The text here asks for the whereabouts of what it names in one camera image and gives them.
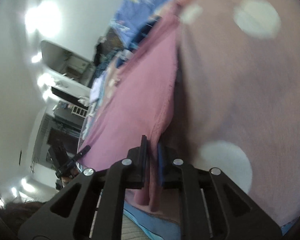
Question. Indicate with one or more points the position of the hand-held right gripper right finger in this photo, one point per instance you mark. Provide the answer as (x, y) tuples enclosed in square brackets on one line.
[(161, 166)]

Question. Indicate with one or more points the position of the blue tree print sheet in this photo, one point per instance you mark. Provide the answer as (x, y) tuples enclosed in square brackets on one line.
[(137, 12)]

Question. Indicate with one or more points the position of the pink long-sleeve shirt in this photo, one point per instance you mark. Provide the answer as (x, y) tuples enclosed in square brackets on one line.
[(140, 92)]

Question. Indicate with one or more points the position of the lavender garment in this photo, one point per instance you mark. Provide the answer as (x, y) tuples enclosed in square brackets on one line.
[(96, 90)]

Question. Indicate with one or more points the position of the white wooden rack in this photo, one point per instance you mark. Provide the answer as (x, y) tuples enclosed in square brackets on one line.
[(77, 111)]

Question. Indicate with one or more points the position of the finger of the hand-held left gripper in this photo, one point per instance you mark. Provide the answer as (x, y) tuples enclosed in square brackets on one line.
[(83, 151)]

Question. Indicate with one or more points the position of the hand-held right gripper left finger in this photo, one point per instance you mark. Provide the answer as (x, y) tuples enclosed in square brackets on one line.
[(140, 166)]

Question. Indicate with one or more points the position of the dark tree print headboard panel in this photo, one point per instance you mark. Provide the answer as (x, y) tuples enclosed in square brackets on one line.
[(115, 37)]

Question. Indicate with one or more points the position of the wall mirror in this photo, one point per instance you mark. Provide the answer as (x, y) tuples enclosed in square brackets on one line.
[(75, 67)]

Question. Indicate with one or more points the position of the mauve polka dot blanket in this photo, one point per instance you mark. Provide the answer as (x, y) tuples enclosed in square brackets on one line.
[(240, 92)]

